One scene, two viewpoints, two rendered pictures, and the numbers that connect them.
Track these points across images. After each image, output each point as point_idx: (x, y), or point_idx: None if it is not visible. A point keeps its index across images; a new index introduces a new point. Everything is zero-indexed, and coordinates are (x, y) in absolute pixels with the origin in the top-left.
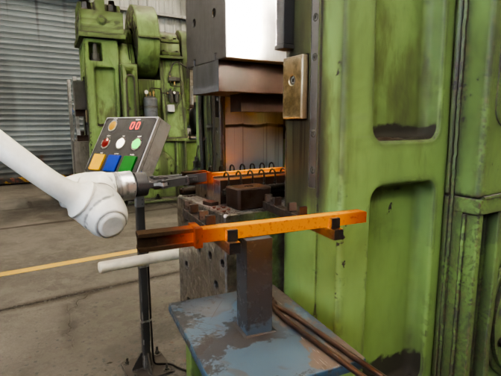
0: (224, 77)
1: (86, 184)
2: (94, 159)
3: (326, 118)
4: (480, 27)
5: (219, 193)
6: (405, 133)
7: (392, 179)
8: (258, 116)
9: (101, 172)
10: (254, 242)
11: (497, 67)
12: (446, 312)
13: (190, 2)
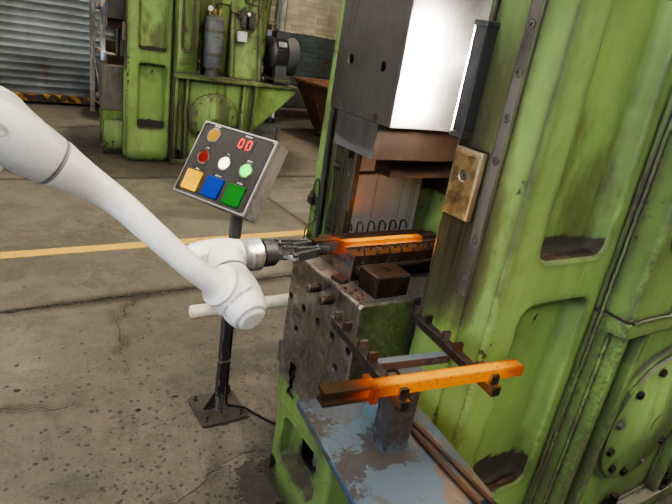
0: (380, 144)
1: (228, 272)
2: (188, 175)
3: (494, 233)
4: None
5: (351, 269)
6: (570, 244)
7: (546, 299)
8: None
9: (230, 241)
10: None
11: None
12: (564, 422)
13: (349, 30)
